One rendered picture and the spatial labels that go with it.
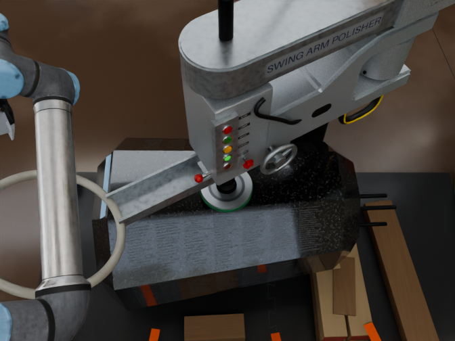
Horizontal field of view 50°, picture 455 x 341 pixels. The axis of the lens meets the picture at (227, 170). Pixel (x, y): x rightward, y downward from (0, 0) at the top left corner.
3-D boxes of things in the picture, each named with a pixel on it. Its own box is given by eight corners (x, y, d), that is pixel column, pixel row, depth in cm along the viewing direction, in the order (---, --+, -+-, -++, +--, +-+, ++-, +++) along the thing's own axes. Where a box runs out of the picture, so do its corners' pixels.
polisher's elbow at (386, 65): (340, 55, 188) (351, 15, 171) (380, 38, 192) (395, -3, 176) (371, 88, 179) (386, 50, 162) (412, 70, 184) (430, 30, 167)
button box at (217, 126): (233, 161, 165) (234, 109, 141) (237, 167, 164) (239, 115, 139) (212, 171, 163) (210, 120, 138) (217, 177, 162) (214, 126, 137)
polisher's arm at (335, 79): (367, 70, 209) (403, -30, 167) (403, 106, 199) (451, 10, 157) (219, 141, 190) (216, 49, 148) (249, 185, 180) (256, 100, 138)
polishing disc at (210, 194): (194, 203, 197) (194, 202, 196) (208, 160, 208) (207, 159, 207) (246, 214, 194) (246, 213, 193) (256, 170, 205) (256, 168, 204)
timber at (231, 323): (185, 346, 249) (184, 340, 238) (185, 322, 255) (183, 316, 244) (244, 342, 249) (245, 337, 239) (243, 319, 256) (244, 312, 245)
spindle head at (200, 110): (269, 109, 193) (279, 21, 155) (300, 149, 183) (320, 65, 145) (188, 147, 184) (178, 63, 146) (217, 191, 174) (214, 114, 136)
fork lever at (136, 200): (265, 120, 195) (266, 111, 191) (292, 155, 187) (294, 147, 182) (103, 193, 176) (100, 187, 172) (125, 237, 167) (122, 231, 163)
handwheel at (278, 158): (281, 144, 181) (285, 120, 168) (296, 164, 177) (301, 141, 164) (246, 162, 177) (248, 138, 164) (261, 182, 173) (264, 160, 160)
